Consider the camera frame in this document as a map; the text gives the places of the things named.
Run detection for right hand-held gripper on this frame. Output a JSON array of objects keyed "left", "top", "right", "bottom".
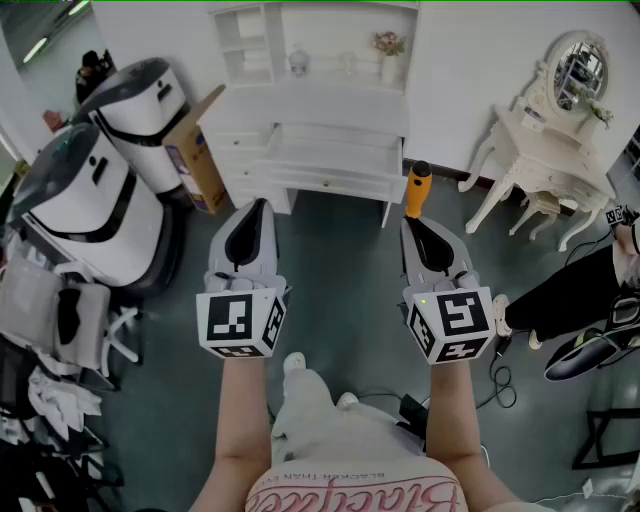
[{"left": 399, "top": 215, "right": 497, "bottom": 366}]

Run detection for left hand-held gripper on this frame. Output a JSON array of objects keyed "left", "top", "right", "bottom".
[{"left": 195, "top": 197, "right": 291, "bottom": 360}]

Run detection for black cable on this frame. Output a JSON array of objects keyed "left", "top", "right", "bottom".
[{"left": 469, "top": 339, "right": 519, "bottom": 411}]

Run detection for white shirt with pink print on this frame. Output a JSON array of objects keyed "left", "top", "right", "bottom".
[{"left": 244, "top": 457, "right": 466, "bottom": 512}]

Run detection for white ornate stool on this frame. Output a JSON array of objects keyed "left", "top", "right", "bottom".
[{"left": 508, "top": 189, "right": 564, "bottom": 241}]

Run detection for person's right forearm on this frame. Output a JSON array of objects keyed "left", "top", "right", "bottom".
[{"left": 424, "top": 359, "right": 541, "bottom": 512}]

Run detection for white vase with flowers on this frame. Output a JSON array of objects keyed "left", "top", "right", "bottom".
[{"left": 372, "top": 29, "right": 407, "bottom": 84}]

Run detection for clear glass jar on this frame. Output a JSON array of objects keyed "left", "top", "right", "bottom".
[{"left": 287, "top": 44, "right": 311, "bottom": 79}]

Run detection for small blue and white box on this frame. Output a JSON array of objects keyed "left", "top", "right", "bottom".
[{"left": 519, "top": 104, "right": 546, "bottom": 131}]

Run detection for person's left forearm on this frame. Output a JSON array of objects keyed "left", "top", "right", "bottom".
[{"left": 189, "top": 355, "right": 274, "bottom": 512}]

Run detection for white ornate vanity table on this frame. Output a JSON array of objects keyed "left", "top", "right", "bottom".
[{"left": 457, "top": 29, "right": 619, "bottom": 254}]

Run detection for grey office chair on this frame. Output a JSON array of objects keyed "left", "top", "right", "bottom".
[{"left": 0, "top": 254, "right": 144, "bottom": 391}]

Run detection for white desk with hutch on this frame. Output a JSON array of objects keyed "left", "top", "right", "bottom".
[{"left": 197, "top": 2, "right": 421, "bottom": 229}]

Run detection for white crumpled cloth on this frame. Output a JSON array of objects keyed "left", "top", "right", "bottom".
[{"left": 27, "top": 367, "right": 104, "bottom": 441}]

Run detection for orange screwdriver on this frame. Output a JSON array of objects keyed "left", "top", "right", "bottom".
[{"left": 403, "top": 159, "right": 432, "bottom": 221}]

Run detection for brown cardboard box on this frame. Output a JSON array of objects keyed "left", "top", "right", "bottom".
[{"left": 163, "top": 84, "right": 231, "bottom": 216}]

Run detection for light grey trousers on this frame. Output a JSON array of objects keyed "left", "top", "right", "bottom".
[{"left": 269, "top": 369, "right": 426, "bottom": 471}]

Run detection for white and black robot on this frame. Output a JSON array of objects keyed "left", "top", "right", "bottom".
[
  {"left": 9, "top": 122, "right": 174, "bottom": 296},
  {"left": 74, "top": 57, "right": 191, "bottom": 196}
]

